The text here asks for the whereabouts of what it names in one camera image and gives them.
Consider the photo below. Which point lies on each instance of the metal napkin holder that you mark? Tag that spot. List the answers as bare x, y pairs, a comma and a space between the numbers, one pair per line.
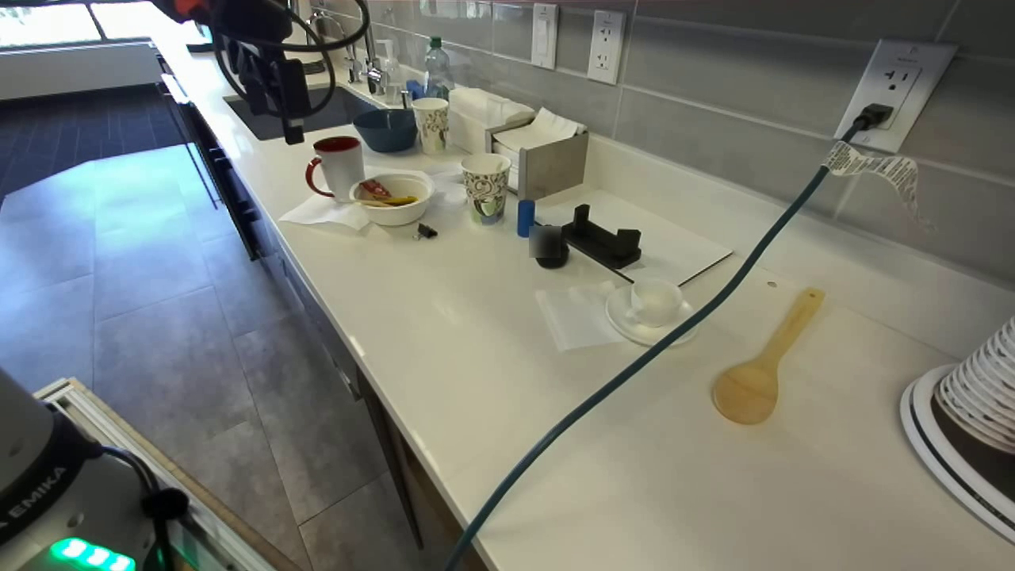
556, 162

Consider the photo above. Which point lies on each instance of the blue sponge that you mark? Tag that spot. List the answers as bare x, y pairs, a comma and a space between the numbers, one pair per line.
417, 91

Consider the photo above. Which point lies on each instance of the white bowl with food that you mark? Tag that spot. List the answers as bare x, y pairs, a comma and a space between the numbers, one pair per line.
390, 206

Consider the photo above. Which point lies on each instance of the white metal cart frame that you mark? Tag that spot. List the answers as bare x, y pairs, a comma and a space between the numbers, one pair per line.
212, 519

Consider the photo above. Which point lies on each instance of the small black bottle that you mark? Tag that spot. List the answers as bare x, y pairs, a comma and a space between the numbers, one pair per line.
551, 249

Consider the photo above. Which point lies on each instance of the white mug red inside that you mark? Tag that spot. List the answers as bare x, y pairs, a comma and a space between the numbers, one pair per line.
336, 169

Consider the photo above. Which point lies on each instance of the white plate stack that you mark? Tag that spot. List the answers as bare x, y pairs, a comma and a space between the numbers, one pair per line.
941, 454

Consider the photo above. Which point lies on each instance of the clear tape piece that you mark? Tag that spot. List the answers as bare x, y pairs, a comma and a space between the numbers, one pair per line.
878, 169

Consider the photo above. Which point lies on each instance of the white paper towel stack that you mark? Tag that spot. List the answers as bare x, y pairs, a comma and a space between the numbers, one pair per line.
481, 115

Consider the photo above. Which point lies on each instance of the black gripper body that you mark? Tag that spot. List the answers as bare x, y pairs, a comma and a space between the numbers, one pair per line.
271, 79

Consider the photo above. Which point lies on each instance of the wooden spoon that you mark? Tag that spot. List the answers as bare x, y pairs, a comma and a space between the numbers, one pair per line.
749, 383

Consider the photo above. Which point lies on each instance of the blue bowl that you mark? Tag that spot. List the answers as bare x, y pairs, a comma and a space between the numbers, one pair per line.
385, 130

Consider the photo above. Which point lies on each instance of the grey robot base green light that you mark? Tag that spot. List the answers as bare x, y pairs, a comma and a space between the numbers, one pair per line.
51, 494

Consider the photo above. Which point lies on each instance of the white saucer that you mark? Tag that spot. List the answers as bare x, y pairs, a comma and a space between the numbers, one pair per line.
649, 330

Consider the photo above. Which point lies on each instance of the small blue cylinder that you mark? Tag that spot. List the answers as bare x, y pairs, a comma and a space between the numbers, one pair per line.
526, 215

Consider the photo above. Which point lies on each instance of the white wall switch plate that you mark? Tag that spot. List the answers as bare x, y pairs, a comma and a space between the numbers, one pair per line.
544, 35

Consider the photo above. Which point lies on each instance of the dark floor mat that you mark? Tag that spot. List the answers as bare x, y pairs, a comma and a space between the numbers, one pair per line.
83, 130

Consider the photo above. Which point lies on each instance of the small black piece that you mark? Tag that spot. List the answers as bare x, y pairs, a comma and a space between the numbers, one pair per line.
426, 229

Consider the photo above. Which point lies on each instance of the clear bottle green cap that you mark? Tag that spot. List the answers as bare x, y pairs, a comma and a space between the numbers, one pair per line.
439, 68

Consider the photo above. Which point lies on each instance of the white wall outlet with plug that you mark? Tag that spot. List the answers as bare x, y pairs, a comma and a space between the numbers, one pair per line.
909, 79

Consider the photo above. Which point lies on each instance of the thin metal stick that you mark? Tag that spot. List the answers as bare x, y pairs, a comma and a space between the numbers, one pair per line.
705, 268

